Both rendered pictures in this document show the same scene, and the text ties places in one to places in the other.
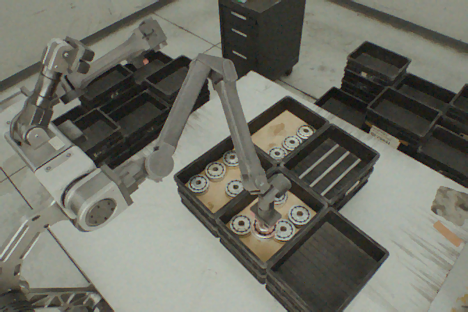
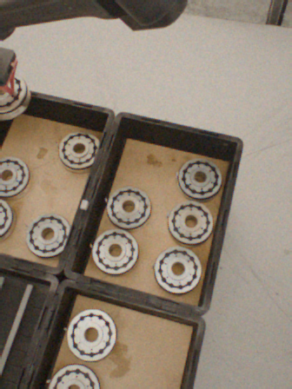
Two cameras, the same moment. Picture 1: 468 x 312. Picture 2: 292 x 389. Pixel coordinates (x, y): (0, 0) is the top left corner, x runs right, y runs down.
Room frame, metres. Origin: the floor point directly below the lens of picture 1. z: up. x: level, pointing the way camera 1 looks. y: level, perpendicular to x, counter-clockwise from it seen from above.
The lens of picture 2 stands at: (1.20, -0.15, 1.78)
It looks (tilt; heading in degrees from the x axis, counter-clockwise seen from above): 69 degrees down; 149
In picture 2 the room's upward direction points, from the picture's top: 4 degrees counter-clockwise
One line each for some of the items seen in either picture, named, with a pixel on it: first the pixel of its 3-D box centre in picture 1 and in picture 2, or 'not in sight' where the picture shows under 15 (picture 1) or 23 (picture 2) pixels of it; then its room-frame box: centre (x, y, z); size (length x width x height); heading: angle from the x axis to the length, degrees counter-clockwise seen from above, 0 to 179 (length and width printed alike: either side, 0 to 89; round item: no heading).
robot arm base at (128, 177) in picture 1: (127, 178); not in sight; (0.58, 0.30, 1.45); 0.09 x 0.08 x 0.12; 44
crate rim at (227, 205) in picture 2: (225, 172); (158, 205); (0.97, 0.04, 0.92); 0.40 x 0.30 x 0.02; 130
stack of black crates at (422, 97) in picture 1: (416, 108); not in sight; (1.90, -1.45, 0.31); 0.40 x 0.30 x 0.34; 44
